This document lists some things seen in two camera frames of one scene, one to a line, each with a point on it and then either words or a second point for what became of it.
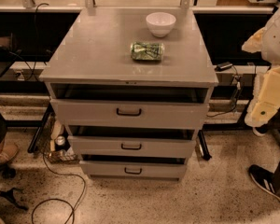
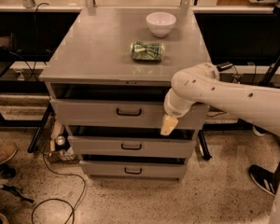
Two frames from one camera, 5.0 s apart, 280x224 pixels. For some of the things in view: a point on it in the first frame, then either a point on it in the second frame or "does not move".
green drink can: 147,51 does not move
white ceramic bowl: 160,23 does not move
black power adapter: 222,66 does not move
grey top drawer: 130,114 does not move
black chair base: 9,194 → 7,172
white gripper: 277,36 → 175,110
